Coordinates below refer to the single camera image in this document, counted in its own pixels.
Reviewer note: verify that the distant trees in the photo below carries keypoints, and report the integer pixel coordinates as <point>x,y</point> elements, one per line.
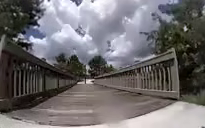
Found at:
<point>75,65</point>

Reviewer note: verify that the pale concrete path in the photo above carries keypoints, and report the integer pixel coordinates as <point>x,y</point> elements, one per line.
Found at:
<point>176,116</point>

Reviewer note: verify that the wooden bridge deck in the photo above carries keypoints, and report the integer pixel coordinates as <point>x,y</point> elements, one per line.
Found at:
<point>86,103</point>

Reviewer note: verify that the group of leafy trees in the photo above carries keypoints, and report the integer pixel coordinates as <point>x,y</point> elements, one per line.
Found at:
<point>193,43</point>

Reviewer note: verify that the wooden bridge railing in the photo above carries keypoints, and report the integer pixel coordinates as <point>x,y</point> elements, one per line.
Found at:
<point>26,78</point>
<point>150,78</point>

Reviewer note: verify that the large dark tree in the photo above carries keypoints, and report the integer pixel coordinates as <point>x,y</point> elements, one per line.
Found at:
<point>10,20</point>

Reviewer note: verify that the grass strip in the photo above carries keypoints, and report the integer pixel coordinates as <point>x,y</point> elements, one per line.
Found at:
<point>201,99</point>

